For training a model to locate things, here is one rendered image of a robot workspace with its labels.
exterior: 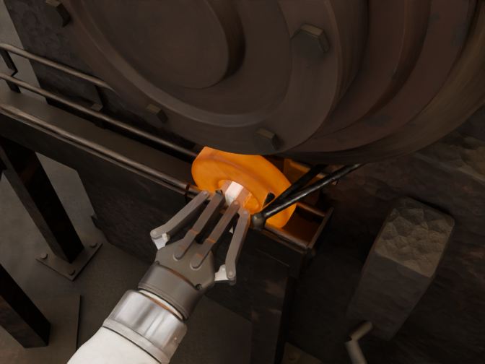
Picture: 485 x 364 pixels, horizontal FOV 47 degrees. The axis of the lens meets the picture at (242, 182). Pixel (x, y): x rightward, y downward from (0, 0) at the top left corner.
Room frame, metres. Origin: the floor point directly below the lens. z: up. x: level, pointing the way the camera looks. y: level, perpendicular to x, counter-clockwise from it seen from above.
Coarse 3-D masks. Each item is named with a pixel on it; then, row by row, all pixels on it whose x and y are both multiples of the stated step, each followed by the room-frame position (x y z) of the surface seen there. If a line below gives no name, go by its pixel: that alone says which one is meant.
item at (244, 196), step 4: (244, 188) 0.41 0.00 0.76; (240, 192) 0.41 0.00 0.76; (244, 192) 0.41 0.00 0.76; (248, 192) 0.41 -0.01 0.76; (240, 196) 0.40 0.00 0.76; (244, 196) 0.40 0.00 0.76; (248, 196) 0.40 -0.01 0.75; (240, 200) 0.39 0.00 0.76; (244, 200) 0.39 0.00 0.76; (240, 204) 0.39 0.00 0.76; (244, 204) 0.39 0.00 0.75; (240, 208) 0.38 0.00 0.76; (244, 208) 0.38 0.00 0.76; (240, 212) 0.38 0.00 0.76; (248, 220) 0.37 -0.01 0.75
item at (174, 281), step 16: (160, 256) 0.31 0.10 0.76; (192, 256) 0.31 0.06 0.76; (208, 256) 0.31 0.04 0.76; (160, 272) 0.28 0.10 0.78; (176, 272) 0.28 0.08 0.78; (192, 272) 0.29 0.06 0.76; (208, 272) 0.29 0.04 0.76; (144, 288) 0.26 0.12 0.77; (160, 288) 0.26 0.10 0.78; (176, 288) 0.26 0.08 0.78; (192, 288) 0.26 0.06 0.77; (208, 288) 0.28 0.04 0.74; (176, 304) 0.24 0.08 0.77; (192, 304) 0.25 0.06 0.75
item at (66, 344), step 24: (0, 168) 0.55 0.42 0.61; (0, 264) 0.49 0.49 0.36; (0, 288) 0.44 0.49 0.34; (0, 312) 0.43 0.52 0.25; (24, 312) 0.45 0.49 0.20; (48, 312) 0.52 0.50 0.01; (72, 312) 0.52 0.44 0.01; (0, 336) 0.46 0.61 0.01; (24, 336) 0.43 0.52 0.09; (48, 336) 0.46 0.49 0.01; (72, 336) 0.46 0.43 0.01; (0, 360) 0.40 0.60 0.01; (24, 360) 0.40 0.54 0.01; (48, 360) 0.40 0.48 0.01
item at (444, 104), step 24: (480, 0) 0.30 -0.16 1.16; (480, 24) 0.30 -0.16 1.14; (480, 48) 0.30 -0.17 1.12; (456, 72) 0.30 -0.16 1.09; (480, 72) 0.29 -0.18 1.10; (456, 96) 0.30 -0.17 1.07; (480, 96) 0.29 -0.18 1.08; (432, 120) 0.30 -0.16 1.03; (456, 120) 0.29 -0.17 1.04; (384, 144) 0.32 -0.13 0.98; (408, 144) 0.31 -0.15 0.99
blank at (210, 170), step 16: (208, 160) 0.43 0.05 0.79; (224, 160) 0.42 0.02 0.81; (240, 160) 0.42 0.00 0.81; (256, 160) 0.42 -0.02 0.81; (208, 176) 0.44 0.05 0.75; (224, 176) 0.42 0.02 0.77; (240, 176) 0.41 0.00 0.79; (256, 176) 0.40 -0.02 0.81; (272, 176) 0.41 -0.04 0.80; (256, 192) 0.40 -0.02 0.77; (272, 192) 0.39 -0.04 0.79; (256, 208) 0.40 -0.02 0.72; (288, 208) 0.38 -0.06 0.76; (272, 224) 0.39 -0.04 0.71
